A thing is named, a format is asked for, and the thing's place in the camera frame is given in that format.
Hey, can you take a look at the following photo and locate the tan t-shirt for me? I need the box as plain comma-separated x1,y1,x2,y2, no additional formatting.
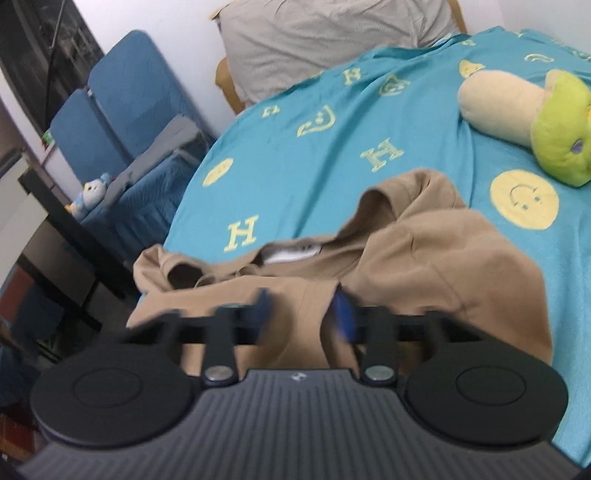
128,170,553,373

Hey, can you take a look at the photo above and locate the teal patterned bed sheet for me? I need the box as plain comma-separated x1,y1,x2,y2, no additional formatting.
164,28,590,465

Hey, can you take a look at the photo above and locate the grey folded cloth on chair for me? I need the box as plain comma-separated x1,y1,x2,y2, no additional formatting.
103,115,204,208

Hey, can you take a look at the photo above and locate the white table with black legs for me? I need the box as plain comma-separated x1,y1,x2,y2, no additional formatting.
1,149,139,331

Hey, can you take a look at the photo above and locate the blue covered chair far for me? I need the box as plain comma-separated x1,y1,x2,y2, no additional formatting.
49,89,132,184

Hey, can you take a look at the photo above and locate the blue covered chair near bed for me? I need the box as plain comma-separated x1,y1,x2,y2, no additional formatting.
84,30,213,250

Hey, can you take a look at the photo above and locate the green and cream plush toy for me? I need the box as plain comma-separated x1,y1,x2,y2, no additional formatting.
458,69,590,187

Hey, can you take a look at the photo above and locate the grey pillow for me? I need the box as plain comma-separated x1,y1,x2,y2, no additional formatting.
216,0,462,108

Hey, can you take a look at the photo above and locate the dark window with grille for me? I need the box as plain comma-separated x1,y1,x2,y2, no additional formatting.
1,0,103,134

